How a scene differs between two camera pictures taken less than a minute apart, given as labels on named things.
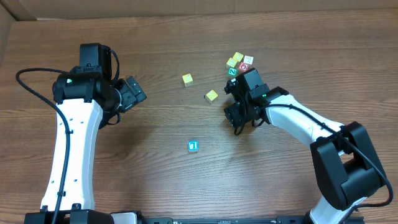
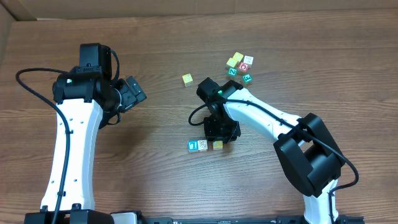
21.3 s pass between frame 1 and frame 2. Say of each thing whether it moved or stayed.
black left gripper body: stayed
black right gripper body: moved
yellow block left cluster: stayed
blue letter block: stayed
